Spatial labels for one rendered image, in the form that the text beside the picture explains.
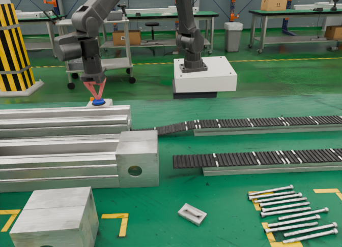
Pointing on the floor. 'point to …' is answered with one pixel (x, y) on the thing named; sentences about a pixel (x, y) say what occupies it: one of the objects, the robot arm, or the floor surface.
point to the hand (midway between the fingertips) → (97, 97)
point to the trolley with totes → (114, 18)
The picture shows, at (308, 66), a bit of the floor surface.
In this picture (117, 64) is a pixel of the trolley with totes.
